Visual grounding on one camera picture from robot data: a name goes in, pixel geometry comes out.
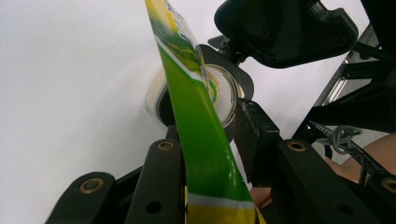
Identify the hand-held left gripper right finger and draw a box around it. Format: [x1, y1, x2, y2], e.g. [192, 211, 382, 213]
[234, 98, 379, 224]

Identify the black curtain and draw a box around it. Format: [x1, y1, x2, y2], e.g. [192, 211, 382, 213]
[360, 0, 396, 60]

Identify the right hand-held gripper black cable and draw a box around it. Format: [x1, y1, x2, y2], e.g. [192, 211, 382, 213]
[307, 120, 396, 194]

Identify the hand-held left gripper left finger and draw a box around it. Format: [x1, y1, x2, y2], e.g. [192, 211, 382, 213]
[124, 124, 189, 224]

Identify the green yellow spout pouch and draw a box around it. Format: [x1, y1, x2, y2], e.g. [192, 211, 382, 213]
[144, 0, 267, 224]

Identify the metal floor rail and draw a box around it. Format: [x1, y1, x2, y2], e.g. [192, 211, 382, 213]
[314, 22, 386, 106]

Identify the black metal stand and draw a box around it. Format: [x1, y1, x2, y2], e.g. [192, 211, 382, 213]
[342, 40, 396, 82]

